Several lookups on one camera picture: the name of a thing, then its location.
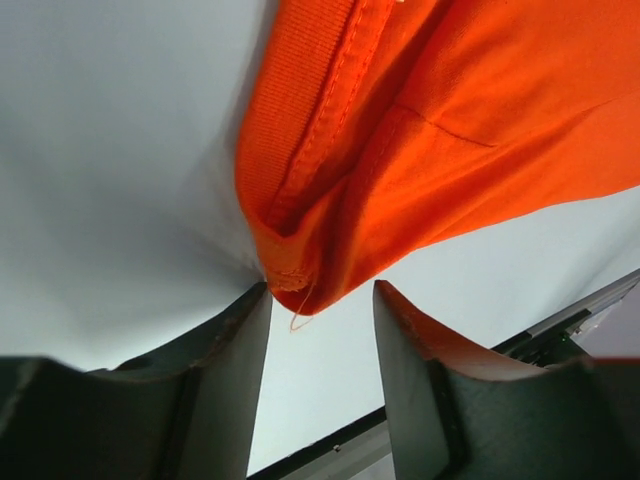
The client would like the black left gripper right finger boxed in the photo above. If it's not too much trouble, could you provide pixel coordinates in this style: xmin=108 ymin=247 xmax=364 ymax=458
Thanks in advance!
xmin=373 ymin=281 xmax=639 ymax=479

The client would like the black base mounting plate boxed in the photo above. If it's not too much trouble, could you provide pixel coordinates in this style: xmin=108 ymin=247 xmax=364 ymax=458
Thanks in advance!
xmin=248 ymin=407 xmax=396 ymax=480

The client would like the orange t shirt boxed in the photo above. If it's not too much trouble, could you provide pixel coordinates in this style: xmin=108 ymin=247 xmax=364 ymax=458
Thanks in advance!
xmin=235 ymin=1 xmax=639 ymax=316

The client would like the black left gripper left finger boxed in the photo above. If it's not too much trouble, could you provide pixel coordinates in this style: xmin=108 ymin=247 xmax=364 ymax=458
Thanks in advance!
xmin=1 ymin=283 xmax=272 ymax=479

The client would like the aluminium front frame rail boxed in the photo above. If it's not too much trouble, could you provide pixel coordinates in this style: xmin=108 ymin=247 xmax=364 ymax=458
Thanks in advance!
xmin=279 ymin=269 xmax=640 ymax=480

